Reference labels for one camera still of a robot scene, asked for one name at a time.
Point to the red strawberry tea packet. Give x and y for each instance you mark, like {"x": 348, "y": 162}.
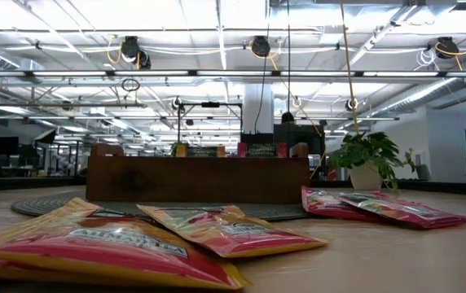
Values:
{"x": 412, "y": 211}
{"x": 322, "y": 207}
{"x": 261, "y": 151}

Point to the black aluminium table frame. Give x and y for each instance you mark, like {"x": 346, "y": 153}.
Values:
{"x": 13, "y": 184}

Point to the black computer monitor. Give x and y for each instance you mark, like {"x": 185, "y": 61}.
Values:
{"x": 4, "y": 145}

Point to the black studio lamp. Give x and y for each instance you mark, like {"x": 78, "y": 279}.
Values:
{"x": 46, "y": 136}

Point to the long ceiling light strip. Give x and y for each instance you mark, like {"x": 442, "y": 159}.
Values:
{"x": 74, "y": 73}

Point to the person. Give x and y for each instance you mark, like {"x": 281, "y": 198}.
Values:
{"x": 288, "y": 118}

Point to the small background green plant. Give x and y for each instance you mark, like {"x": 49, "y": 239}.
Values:
{"x": 178, "y": 147}

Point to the green plant in white pot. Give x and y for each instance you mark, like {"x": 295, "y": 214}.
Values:
{"x": 365, "y": 177}

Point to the round grey woven placemat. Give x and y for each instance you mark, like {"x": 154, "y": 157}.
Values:
{"x": 54, "y": 205}

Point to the black gantry frame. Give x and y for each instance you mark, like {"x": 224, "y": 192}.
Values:
{"x": 210, "y": 104}

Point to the brown wooden tea box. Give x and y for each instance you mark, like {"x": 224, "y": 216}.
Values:
{"x": 196, "y": 181}

